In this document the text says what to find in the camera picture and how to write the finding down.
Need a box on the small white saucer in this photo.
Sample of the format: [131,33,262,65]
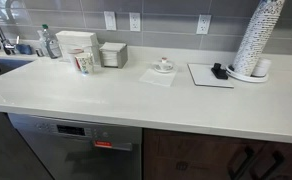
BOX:
[152,63,175,74]

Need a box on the small white espresso cup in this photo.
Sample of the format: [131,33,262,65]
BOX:
[158,57,173,71]

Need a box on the grey napkin holder with napkins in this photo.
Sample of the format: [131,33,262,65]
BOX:
[99,41,129,70]

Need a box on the white square tile board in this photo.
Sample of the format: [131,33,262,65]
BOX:
[187,63,235,89]

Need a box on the patterned paper cup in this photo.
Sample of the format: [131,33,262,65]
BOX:
[75,53,96,75]

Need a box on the small black block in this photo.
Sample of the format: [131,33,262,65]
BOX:
[210,62,229,81]

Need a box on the dark wood base cabinet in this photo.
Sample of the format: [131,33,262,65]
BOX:
[142,128,292,180]

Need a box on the stainless steel dishwasher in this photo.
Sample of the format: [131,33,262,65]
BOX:
[7,112,144,180]

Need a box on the round white tray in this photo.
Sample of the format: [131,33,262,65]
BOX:
[225,64,270,84]

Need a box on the green cap dish soap bottle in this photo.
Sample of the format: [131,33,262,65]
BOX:
[40,23,63,60]

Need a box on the clear hand soap dispenser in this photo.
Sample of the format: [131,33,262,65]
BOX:
[36,29,50,57]

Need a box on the tall stack of paper cups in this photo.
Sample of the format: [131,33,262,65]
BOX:
[231,0,286,77]

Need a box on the blue sponge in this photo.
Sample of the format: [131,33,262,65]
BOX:
[16,43,34,56]

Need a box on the white wall power outlet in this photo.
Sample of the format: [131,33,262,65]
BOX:
[196,14,212,35]
[129,12,142,32]

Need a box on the white wall switch plate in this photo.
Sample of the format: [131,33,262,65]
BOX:
[103,11,117,31]

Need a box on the black cabinet handle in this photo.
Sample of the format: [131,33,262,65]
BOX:
[227,145,255,180]
[249,150,286,180]

